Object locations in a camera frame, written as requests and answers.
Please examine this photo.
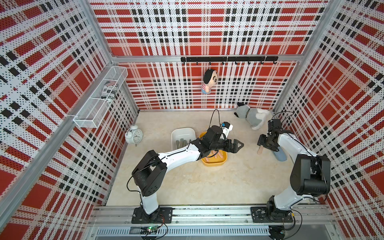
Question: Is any white storage box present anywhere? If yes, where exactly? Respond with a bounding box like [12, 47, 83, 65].
[171, 128, 196, 151]

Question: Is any cartoon boy doll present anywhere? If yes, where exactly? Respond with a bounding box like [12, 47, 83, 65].
[202, 69, 218, 94]

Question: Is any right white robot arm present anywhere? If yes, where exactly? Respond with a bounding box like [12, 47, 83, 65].
[258, 119, 331, 222]

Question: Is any striped can in basket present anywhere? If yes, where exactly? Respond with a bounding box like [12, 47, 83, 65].
[101, 81, 118, 103]

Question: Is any white alarm clock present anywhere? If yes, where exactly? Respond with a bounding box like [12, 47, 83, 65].
[125, 125, 143, 145]

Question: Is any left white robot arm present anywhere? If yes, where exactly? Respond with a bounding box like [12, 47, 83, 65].
[128, 122, 244, 224]

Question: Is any yellow storage box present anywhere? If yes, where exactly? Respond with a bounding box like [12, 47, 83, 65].
[202, 150, 228, 167]

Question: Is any black hook rail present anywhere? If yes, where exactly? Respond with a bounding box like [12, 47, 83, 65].
[181, 56, 279, 64]

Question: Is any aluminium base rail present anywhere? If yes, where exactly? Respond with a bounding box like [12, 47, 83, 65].
[85, 204, 341, 240]

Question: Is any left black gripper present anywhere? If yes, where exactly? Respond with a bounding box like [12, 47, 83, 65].
[210, 137, 244, 154]

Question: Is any grey plush dog toy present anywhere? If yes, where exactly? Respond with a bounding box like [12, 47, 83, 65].
[234, 103, 271, 130]

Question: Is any white wire wall basket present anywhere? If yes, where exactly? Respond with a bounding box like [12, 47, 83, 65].
[74, 66, 128, 129]

